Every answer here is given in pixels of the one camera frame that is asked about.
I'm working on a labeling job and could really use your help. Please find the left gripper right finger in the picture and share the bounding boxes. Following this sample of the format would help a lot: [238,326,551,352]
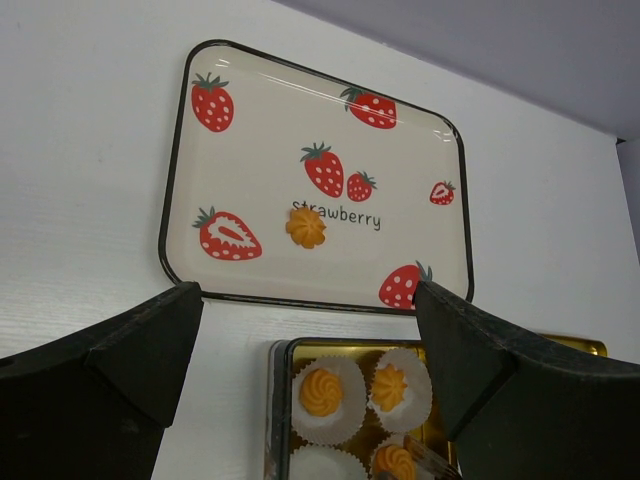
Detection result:
[414,281,639,479]

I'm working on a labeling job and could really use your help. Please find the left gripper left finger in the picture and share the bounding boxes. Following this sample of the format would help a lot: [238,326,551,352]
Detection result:
[1,282,203,479]

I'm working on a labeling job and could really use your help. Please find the orange cookie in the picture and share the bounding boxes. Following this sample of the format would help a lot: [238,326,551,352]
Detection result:
[299,369,344,417]
[285,207,326,249]
[370,364,408,413]
[371,444,416,480]

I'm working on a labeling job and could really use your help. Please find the metal tongs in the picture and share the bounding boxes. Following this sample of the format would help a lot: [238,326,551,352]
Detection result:
[376,435,462,479]

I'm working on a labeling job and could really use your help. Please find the gold tin lid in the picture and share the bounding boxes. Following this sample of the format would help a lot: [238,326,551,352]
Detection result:
[538,332,608,357]

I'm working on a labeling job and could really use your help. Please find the top-right white paper cup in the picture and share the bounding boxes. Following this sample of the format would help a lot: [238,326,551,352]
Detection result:
[367,348,433,434]

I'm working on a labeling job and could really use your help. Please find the bottom-right white paper cup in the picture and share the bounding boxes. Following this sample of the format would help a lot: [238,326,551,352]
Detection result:
[369,434,435,480]

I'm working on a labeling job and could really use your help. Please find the gold square tin box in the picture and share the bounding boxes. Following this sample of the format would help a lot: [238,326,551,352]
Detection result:
[262,338,458,479]

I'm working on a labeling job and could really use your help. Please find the top-left white paper cup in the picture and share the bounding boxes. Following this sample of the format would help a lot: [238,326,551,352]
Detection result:
[291,356,367,446]

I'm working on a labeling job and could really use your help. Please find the bottom-left white paper cup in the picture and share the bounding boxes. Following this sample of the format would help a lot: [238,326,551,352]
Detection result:
[288,445,369,480]

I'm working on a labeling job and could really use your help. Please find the strawberry print tray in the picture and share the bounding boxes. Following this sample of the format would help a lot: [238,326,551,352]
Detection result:
[158,40,474,315]

